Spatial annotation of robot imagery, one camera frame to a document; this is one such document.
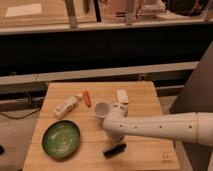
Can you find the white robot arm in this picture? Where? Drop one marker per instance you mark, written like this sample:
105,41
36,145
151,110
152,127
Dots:
193,127

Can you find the green ceramic plate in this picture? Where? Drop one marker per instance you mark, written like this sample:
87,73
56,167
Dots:
61,139

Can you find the white paper cup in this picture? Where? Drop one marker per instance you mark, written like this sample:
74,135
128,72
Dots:
101,110

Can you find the white tube bottle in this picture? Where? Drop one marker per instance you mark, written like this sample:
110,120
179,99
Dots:
68,105

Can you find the dark grey eraser block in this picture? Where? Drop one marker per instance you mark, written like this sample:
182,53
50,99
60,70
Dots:
114,150

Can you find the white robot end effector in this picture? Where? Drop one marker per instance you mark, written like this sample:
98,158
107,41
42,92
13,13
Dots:
116,139

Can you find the orange carrot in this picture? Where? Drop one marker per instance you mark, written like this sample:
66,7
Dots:
86,98

